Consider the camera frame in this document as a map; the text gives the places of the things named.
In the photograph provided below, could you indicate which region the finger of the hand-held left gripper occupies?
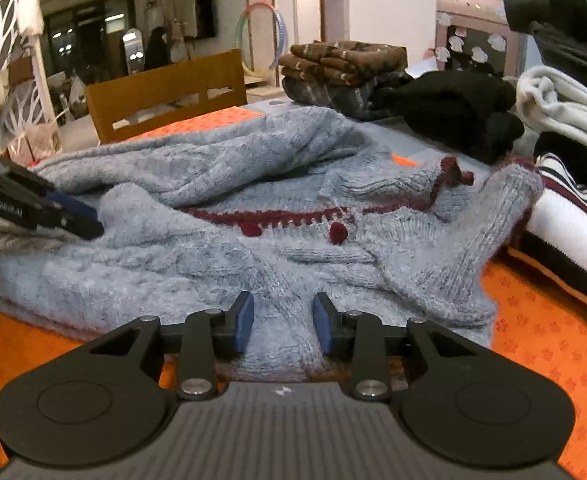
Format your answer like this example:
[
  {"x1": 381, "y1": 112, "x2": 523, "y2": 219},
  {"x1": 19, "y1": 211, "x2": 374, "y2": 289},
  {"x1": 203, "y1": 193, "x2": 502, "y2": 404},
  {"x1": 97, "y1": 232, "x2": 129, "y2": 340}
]
[
  {"x1": 28, "y1": 202, "x2": 105, "y2": 241},
  {"x1": 37, "y1": 187, "x2": 99, "y2": 221}
]

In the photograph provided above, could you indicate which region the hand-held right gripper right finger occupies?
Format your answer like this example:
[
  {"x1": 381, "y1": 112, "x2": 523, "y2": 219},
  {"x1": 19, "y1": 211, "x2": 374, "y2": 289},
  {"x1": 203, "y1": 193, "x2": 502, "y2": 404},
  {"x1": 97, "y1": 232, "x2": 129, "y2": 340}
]
[{"x1": 312, "y1": 291, "x2": 479, "y2": 401}]

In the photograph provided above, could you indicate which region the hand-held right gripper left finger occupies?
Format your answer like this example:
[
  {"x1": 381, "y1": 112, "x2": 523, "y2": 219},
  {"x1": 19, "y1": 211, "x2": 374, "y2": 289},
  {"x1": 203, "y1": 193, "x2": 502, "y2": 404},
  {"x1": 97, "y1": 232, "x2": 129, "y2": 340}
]
[{"x1": 86, "y1": 291, "x2": 255, "y2": 401}]

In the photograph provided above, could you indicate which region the grey knit sweater maroon trim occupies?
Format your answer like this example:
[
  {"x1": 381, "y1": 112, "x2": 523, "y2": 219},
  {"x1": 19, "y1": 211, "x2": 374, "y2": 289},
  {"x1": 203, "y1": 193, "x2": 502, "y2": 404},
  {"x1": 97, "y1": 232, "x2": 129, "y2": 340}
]
[{"x1": 0, "y1": 105, "x2": 544, "y2": 383}]

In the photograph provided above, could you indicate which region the wooden chair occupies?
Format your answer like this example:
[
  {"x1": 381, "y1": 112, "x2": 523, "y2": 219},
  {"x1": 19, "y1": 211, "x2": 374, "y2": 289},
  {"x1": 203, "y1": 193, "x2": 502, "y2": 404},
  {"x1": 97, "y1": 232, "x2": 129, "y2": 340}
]
[{"x1": 86, "y1": 49, "x2": 248, "y2": 145}]

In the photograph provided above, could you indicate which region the dark glass door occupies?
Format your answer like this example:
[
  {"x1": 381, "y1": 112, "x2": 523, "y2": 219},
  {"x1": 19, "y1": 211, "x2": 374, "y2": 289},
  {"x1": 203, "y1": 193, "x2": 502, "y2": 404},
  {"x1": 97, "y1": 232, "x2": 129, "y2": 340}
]
[{"x1": 43, "y1": 0, "x2": 139, "y2": 86}]

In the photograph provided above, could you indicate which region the orange patterned mat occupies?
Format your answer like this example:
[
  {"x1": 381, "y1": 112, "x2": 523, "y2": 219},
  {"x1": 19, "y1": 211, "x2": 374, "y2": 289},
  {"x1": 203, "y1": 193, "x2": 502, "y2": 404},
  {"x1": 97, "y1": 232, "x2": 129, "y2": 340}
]
[{"x1": 0, "y1": 105, "x2": 587, "y2": 480}]

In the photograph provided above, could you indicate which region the grey plaid folded garment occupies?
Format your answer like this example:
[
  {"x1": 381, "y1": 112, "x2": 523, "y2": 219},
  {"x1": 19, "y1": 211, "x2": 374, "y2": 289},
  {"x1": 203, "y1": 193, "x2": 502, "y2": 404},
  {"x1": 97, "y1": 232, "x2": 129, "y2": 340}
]
[{"x1": 280, "y1": 72, "x2": 414, "y2": 121}]

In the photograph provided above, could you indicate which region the black folded sweater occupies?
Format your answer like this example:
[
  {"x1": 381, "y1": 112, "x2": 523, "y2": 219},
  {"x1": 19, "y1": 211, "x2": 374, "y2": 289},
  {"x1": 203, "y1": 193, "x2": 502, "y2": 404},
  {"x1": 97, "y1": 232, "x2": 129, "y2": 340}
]
[{"x1": 371, "y1": 70, "x2": 525, "y2": 165}]

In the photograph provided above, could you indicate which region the brown floral folded garment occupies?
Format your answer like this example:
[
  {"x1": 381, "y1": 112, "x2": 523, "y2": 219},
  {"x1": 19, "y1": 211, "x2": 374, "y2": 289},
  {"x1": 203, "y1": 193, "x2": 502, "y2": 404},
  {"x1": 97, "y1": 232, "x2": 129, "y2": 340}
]
[{"x1": 278, "y1": 40, "x2": 409, "y2": 87}]

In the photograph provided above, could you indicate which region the striped white folded sweater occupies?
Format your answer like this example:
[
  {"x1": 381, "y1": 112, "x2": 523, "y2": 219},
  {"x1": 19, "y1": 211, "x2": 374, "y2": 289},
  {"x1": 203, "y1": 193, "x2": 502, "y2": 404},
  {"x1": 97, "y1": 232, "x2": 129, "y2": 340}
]
[{"x1": 508, "y1": 152, "x2": 587, "y2": 313}]

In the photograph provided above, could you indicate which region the colourful hula hoop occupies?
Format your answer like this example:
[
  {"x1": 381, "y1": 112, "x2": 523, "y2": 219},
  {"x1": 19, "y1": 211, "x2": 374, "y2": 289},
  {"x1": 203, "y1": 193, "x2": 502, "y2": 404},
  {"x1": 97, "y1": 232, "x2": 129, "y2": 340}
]
[{"x1": 234, "y1": 2, "x2": 288, "y2": 73}]

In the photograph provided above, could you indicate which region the black folded garment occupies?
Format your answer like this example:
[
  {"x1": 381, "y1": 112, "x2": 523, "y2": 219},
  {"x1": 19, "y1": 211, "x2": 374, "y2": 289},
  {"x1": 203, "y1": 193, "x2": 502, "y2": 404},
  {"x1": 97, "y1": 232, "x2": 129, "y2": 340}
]
[{"x1": 532, "y1": 131, "x2": 587, "y2": 188}]

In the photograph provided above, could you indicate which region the white folded garment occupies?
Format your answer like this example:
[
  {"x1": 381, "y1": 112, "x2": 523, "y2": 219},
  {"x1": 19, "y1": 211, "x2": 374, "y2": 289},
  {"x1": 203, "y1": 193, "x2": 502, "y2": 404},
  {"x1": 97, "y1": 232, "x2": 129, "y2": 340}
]
[{"x1": 516, "y1": 66, "x2": 587, "y2": 163}]

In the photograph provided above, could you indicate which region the pink water dispenser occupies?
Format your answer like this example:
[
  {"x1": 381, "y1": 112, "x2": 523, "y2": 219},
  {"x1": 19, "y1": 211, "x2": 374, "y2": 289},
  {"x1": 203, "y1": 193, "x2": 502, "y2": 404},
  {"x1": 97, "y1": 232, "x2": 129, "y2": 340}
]
[{"x1": 434, "y1": 0, "x2": 527, "y2": 78}]

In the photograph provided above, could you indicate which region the dark grey folded garment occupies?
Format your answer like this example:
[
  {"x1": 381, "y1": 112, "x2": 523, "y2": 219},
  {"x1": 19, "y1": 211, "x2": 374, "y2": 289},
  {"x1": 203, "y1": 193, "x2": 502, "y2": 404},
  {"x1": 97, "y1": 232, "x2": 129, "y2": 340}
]
[{"x1": 529, "y1": 21, "x2": 587, "y2": 92}]

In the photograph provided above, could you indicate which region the dark green garment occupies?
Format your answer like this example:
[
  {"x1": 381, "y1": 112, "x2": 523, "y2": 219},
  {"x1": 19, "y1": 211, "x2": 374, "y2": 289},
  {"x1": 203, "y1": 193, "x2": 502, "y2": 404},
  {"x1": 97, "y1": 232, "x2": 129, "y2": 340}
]
[{"x1": 503, "y1": 0, "x2": 587, "y2": 36}]

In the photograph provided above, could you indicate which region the wall television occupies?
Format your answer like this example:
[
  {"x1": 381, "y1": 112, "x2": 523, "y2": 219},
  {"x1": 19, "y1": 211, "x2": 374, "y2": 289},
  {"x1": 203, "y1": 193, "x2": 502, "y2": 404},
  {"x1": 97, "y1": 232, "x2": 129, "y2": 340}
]
[{"x1": 194, "y1": 0, "x2": 216, "y2": 40}]

